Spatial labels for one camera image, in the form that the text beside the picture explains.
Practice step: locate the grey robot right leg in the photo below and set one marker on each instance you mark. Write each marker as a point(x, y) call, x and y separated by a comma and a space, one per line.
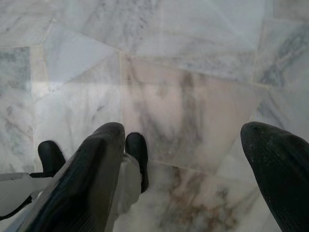
point(128, 186)

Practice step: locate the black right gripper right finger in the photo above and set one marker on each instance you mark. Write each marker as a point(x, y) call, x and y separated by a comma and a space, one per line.
point(282, 174)

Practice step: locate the grey robot left leg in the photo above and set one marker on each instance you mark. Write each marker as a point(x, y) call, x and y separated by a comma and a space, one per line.
point(14, 187)

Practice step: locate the black robot right foot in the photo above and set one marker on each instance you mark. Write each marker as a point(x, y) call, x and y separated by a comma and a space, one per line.
point(136, 149)

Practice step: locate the black robot left foot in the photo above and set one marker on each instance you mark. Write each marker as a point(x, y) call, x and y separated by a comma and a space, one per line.
point(50, 154)

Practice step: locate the black robot foot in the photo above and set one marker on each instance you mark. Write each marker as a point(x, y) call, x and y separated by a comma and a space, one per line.
point(50, 154)
point(136, 149)

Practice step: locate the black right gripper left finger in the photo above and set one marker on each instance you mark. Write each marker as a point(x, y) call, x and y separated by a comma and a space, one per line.
point(82, 183)

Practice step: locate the grey robot leg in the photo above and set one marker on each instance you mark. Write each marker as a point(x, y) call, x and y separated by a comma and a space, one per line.
point(14, 187)
point(128, 186)

